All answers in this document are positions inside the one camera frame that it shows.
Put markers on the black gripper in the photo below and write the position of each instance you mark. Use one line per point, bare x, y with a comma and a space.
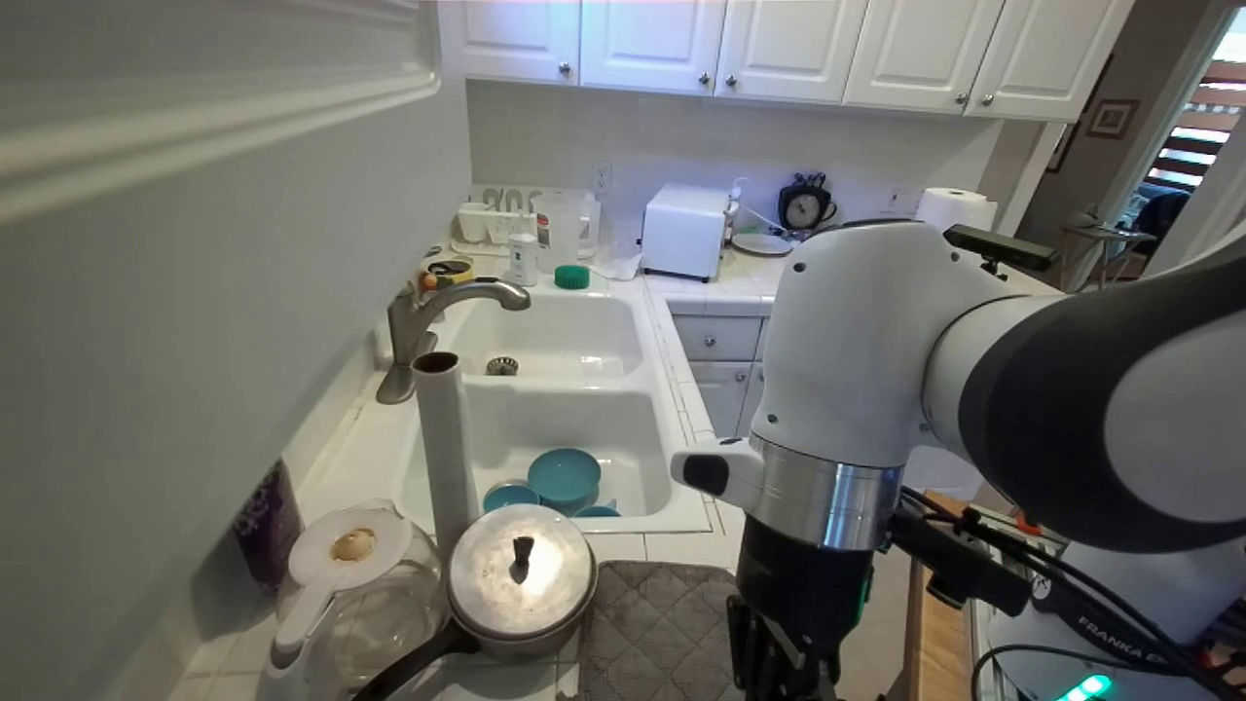
810, 586

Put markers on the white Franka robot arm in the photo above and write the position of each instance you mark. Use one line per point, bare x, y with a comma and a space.
860, 336

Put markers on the grey quilted pot holder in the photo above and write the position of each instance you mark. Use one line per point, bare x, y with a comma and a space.
649, 637

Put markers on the white paper towel roll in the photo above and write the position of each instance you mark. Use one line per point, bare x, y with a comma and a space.
954, 206

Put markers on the wooden table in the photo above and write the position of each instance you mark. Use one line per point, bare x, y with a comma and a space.
940, 649

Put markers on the small teal plate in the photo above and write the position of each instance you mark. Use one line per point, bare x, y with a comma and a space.
508, 496
599, 513

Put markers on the large teal plate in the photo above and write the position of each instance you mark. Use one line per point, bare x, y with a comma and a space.
567, 473

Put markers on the white lower cabinets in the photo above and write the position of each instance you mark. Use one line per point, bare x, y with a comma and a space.
722, 341

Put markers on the white cabinets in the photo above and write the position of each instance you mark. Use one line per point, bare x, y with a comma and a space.
649, 42
722, 341

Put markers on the white double sink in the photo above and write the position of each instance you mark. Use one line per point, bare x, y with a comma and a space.
569, 336

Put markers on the white upright tube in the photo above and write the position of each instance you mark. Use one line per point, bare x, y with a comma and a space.
445, 454

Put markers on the white jug with grey lid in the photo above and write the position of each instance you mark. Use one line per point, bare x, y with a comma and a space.
371, 627

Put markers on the white shallow dish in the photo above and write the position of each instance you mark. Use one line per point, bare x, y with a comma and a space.
761, 244

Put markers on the green cup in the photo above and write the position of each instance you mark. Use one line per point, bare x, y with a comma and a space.
569, 275

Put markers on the white countertop appliance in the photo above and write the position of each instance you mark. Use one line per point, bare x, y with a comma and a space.
682, 232

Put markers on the beige round food item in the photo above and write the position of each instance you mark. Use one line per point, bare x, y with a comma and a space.
352, 544

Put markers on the black round clock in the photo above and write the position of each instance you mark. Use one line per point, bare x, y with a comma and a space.
802, 203

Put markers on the white round plate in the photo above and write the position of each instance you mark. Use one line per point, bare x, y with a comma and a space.
314, 557

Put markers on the clear plastic container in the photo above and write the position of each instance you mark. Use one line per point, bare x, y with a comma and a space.
569, 219

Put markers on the chrome sink faucet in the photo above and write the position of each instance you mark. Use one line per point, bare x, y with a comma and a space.
409, 323

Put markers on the yellow and black scrubber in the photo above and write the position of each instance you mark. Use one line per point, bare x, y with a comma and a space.
448, 270

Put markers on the white dish rack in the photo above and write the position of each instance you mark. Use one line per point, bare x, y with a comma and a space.
494, 219

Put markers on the purple container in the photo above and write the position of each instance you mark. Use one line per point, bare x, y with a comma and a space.
272, 521

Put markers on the white upper cabinets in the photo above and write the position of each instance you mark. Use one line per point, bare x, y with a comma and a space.
649, 42

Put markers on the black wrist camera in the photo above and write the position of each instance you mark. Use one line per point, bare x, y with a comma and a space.
959, 557

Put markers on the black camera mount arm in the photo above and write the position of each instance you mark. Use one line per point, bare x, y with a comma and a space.
998, 244

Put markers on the framed wall picture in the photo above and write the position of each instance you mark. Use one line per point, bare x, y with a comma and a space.
1110, 119

